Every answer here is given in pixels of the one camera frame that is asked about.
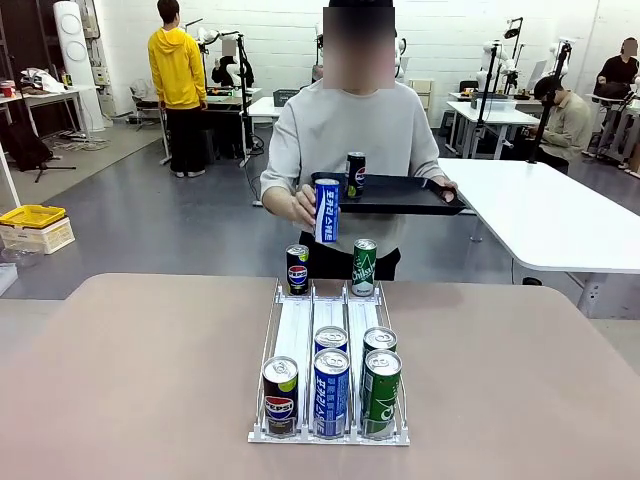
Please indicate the person's left hand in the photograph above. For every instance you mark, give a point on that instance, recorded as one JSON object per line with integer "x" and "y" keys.
{"x": 449, "y": 187}

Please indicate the yellow plastic crate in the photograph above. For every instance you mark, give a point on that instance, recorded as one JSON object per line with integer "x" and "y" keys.
{"x": 32, "y": 215}

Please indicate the black stand with lamp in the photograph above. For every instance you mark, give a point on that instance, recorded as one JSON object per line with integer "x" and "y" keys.
{"x": 492, "y": 65}

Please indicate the clear plastic container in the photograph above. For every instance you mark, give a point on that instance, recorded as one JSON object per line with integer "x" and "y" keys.
{"x": 20, "y": 255}

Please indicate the white box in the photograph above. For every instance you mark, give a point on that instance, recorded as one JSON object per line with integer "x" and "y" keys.
{"x": 6, "y": 277}

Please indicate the translucent white bin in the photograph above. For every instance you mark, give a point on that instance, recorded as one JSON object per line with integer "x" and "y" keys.
{"x": 497, "y": 104}

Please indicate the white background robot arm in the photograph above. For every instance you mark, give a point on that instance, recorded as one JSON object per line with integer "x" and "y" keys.
{"x": 212, "y": 36}

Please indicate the person in black with long hair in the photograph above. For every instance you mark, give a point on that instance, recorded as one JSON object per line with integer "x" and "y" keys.
{"x": 617, "y": 70}

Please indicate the black rectangular serving tray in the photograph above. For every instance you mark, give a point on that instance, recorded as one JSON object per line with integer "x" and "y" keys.
{"x": 400, "y": 195}

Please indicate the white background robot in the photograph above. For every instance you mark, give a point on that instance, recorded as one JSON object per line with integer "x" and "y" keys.
{"x": 505, "y": 65}
{"x": 555, "y": 57}
{"x": 401, "y": 60}

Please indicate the person's right hand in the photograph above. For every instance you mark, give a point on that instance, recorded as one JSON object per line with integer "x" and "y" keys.
{"x": 303, "y": 205}

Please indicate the black bag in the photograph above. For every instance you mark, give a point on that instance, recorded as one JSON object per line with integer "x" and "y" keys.
{"x": 22, "y": 145}

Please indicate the red cup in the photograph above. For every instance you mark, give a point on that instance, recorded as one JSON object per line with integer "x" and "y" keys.
{"x": 6, "y": 90}

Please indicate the person in grey sweater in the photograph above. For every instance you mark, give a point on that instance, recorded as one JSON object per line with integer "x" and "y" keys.
{"x": 350, "y": 125}

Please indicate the pile of clothes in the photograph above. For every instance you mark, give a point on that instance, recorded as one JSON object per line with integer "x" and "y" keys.
{"x": 42, "y": 77}

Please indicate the green Chilsung cider can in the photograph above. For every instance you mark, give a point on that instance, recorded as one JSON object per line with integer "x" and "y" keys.
{"x": 381, "y": 395}
{"x": 380, "y": 337}
{"x": 364, "y": 272}

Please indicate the seated person in black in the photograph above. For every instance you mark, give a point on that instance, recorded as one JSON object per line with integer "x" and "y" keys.
{"x": 225, "y": 72}

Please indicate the person in yellow hoodie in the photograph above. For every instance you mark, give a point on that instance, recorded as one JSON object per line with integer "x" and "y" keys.
{"x": 175, "y": 65}

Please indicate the black Pepsi can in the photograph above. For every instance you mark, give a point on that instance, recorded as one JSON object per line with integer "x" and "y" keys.
{"x": 298, "y": 272}
{"x": 280, "y": 400}
{"x": 356, "y": 175}

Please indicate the tall white air conditioner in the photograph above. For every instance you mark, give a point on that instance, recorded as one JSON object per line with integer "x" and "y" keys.
{"x": 70, "y": 50}

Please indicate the white drawer cabinet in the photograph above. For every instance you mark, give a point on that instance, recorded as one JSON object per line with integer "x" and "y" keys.
{"x": 425, "y": 95}

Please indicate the person's right forearm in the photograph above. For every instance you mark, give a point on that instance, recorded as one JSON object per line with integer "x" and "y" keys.
{"x": 277, "y": 201}

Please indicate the white folding crate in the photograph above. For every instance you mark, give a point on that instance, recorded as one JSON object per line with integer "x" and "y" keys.
{"x": 45, "y": 237}

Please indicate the white workbench table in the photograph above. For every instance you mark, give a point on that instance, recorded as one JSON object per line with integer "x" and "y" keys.
{"x": 495, "y": 115}

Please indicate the grey workbench table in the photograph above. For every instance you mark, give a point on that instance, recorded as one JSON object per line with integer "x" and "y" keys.
{"x": 225, "y": 98}

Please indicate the white three-lane can rack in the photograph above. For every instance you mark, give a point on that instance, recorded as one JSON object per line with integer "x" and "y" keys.
{"x": 295, "y": 315}

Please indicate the large white table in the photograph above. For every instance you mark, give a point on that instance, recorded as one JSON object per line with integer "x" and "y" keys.
{"x": 550, "y": 215}

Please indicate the blue Pocari Sweat can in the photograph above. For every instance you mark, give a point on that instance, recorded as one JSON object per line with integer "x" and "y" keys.
{"x": 331, "y": 336}
{"x": 328, "y": 215}
{"x": 331, "y": 395}

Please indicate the seated person in beige shirt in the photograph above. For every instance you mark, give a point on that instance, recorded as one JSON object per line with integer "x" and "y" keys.
{"x": 567, "y": 125}

